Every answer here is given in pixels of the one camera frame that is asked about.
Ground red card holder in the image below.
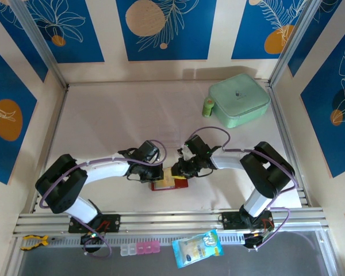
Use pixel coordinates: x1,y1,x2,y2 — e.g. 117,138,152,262
151,172,189,191

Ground small green bottle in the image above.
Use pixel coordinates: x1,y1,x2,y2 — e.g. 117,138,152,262
202,97,215,118

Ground pink pill box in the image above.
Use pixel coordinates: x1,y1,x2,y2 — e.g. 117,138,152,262
135,241,161,255

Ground mint green zip pouch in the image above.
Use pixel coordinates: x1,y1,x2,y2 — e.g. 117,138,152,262
208,73,271,129

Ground blue snack packet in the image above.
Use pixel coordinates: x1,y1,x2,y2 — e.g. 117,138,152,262
171,229,225,270

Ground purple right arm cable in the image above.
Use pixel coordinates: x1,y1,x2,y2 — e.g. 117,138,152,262
186,126,299,252

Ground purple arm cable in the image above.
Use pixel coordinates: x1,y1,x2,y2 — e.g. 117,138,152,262
39,140,167,259
186,126,299,252

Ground aluminium front rail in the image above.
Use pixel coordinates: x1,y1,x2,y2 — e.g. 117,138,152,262
13,207,330,238

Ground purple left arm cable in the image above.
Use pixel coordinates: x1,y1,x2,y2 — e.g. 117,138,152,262
39,140,167,259

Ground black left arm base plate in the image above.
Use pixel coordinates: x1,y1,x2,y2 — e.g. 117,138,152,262
68,213,121,233

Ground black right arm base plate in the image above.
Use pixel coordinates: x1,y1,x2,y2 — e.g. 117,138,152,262
219,211,274,231

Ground grey slotted cable duct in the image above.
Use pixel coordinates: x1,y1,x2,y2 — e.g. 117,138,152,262
50,232,248,246

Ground aluminium side rail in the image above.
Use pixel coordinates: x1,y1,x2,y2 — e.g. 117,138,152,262
31,86,70,213
266,80,310,208

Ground yellow handled pliers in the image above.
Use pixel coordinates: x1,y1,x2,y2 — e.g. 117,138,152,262
19,234,58,251

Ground aluminium frame post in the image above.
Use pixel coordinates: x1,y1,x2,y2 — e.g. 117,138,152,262
10,0,70,90
269,0,319,87

